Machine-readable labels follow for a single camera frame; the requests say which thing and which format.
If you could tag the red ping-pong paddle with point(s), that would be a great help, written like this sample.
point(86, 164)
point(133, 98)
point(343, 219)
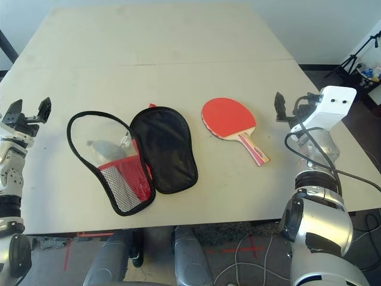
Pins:
point(226, 116)

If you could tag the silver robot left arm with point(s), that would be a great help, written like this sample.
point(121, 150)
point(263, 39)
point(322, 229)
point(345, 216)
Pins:
point(9, 178)

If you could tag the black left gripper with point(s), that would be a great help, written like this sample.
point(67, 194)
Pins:
point(18, 132)

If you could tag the grey robot right leg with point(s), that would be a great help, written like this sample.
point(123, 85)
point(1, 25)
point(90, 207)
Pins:
point(190, 259)

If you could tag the red and black paddle case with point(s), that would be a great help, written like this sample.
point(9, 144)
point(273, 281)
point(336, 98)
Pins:
point(166, 143)

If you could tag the black metal table frame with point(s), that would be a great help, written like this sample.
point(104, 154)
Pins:
point(7, 47)

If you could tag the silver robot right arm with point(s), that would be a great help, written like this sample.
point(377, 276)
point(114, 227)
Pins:
point(315, 208)

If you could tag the red floor tape line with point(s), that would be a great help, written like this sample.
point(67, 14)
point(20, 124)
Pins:
point(67, 256)

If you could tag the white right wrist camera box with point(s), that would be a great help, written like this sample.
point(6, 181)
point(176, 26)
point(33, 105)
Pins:
point(330, 110)

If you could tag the black tripod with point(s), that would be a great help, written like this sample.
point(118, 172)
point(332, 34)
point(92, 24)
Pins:
point(351, 61)

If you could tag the grey robot left leg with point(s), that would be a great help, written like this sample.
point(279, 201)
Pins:
point(110, 262)

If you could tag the black support post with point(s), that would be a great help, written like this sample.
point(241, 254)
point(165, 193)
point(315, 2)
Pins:
point(137, 250)

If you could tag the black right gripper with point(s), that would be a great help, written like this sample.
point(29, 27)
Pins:
point(300, 113)

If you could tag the grey plush zipper charm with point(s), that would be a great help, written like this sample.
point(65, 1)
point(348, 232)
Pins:
point(104, 147)

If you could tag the grey robot leg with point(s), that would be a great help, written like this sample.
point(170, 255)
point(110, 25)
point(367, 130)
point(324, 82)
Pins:
point(190, 259)
point(110, 262)

